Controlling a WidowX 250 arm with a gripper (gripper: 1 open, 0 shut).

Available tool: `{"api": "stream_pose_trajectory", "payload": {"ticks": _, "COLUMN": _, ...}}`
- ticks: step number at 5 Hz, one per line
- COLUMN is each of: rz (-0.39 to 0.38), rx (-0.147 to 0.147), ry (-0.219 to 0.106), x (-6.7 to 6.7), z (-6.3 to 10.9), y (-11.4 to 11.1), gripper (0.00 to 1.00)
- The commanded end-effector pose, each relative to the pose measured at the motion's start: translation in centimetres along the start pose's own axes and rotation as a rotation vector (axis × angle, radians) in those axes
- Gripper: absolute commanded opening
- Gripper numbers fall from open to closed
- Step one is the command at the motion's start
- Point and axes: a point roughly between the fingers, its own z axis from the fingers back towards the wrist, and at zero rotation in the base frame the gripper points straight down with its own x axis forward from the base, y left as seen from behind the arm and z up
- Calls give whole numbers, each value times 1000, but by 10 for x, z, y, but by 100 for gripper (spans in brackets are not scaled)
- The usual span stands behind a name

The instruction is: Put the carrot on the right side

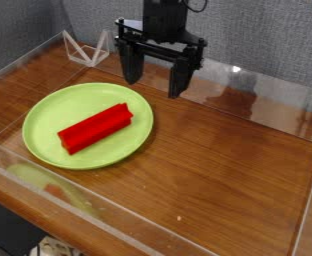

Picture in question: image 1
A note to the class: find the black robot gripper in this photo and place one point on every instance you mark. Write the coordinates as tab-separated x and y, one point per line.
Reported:
159	35

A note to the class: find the red rectangular block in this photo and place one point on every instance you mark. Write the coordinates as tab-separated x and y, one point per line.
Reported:
95	128

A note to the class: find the light green round plate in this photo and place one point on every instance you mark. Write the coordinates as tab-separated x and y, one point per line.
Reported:
69	106

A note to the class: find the white power strip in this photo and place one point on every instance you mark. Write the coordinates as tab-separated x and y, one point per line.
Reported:
54	247

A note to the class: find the clear acrylic corner bracket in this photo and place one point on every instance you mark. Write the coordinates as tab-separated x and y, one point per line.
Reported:
86	54

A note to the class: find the clear acrylic tray enclosure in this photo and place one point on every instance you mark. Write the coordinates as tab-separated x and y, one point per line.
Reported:
219	184

